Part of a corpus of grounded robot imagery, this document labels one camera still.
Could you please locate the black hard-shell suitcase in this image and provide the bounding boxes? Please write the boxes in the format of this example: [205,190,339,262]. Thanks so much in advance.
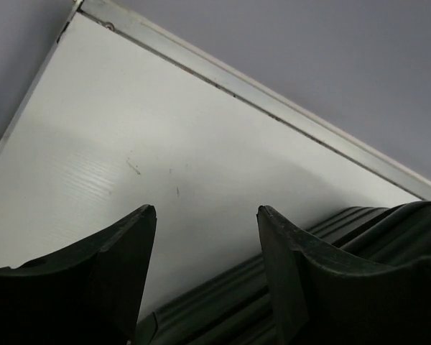
[135,201,431,344]

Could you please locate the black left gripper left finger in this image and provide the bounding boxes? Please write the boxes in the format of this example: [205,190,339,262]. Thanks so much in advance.
[0,205,157,344]

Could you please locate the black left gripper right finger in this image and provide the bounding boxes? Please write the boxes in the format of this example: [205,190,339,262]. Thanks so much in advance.
[257,205,431,344]

